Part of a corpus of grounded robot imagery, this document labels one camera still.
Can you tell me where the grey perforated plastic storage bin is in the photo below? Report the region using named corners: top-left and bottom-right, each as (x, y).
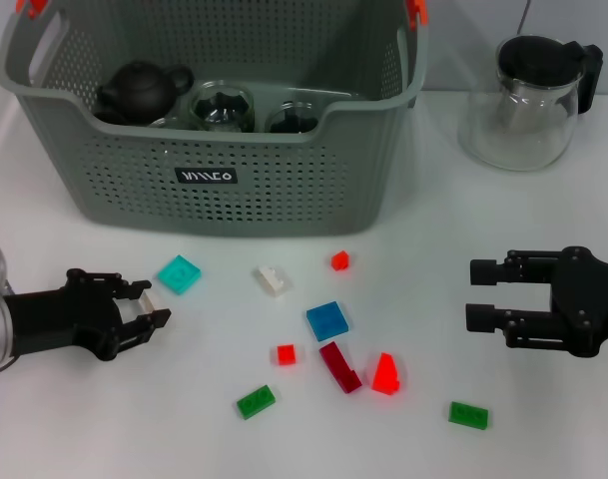
top-left (0, 0), bottom-right (429, 239)

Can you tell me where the teal square toy brick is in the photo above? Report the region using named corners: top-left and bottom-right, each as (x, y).
top-left (157, 254), bottom-right (204, 296)

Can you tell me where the bright red wedge brick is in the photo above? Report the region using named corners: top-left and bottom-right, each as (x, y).
top-left (370, 351), bottom-right (402, 395)

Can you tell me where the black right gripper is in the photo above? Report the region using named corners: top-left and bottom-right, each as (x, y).
top-left (466, 244), bottom-right (608, 358)

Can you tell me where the glass pitcher black lid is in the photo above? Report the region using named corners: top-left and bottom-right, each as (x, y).
top-left (456, 33), bottom-right (605, 174)

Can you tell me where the white toy brick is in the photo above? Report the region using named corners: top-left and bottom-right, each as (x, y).
top-left (136, 291), bottom-right (165, 318)
top-left (256, 263), bottom-right (294, 299)

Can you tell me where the dark red long brick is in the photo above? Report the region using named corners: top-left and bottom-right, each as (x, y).
top-left (317, 341), bottom-right (363, 395)

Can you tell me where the glass teacup black holder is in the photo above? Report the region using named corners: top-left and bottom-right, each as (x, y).
top-left (146, 115), bottom-right (190, 130)
top-left (262, 101), bottom-right (320, 135)
top-left (187, 81), bottom-right (255, 135)

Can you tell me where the black ceramic teapot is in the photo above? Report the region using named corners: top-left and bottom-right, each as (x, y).
top-left (94, 60), bottom-right (195, 126)

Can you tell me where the green two-stud brick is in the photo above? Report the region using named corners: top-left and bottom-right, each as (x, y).
top-left (447, 400), bottom-right (489, 429)
top-left (236, 385), bottom-right (277, 420)

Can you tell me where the blue square four-stud brick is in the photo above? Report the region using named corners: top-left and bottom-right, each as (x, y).
top-left (304, 300), bottom-right (350, 343)

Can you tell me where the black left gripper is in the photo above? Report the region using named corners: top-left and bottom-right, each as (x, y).
top-left (3, 269), bottom-right (172, 361)

